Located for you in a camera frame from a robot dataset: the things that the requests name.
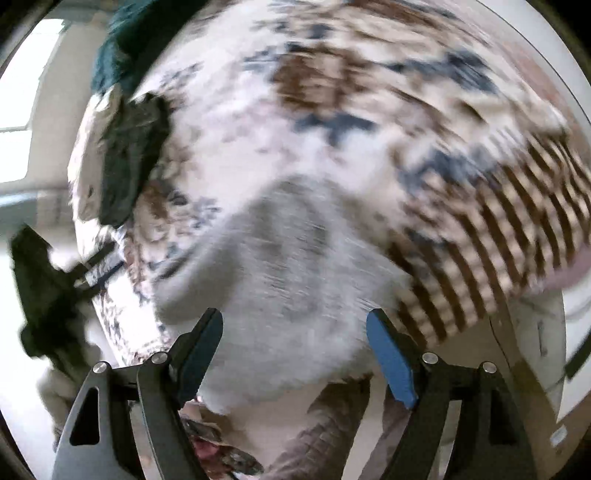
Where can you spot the folded dark grey garment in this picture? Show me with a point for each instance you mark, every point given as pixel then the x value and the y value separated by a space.
pixel 133 141

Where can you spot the white bed headboard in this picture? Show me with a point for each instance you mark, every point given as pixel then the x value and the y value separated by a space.
pixel 546 55

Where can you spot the window with metal frame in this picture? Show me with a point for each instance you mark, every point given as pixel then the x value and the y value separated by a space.
pixel 20 83

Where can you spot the grey fluffy pants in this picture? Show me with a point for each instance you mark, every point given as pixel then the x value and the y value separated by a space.
pixel 294 276

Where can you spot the pink grey fleece clothing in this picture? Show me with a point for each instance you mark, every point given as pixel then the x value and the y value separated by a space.
pixel 319 451

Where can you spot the folded white garment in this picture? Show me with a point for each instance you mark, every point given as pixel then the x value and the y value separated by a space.
pixel 85 168

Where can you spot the dark teal blanket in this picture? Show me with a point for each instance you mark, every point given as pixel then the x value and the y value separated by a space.
pixel 137 34

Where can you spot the white bedside cabinet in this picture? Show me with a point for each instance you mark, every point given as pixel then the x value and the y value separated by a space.
pixel 544 337

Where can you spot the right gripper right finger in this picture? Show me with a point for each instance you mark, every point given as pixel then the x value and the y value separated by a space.
pixel 491 441

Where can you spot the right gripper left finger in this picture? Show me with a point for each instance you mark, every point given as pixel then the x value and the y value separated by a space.
pixel 97 441

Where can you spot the floral bed quilt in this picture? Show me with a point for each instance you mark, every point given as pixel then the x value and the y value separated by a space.
pixel 464 175

